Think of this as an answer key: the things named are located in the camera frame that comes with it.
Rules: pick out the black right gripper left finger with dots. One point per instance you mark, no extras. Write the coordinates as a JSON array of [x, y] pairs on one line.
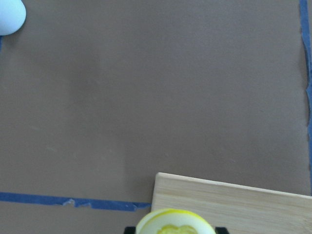
[[130, 230]]

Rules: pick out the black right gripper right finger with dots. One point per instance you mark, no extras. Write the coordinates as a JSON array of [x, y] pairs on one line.
[[221, 230]]

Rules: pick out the yellow lemon half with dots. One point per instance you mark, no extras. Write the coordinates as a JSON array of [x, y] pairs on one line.
[[173, 221]]

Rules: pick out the light blue plastic cup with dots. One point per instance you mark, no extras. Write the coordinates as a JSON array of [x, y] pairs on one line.
[[12, 16]]

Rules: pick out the bamboo cutting board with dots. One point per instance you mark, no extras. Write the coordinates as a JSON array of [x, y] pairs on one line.
[[241, 209]]

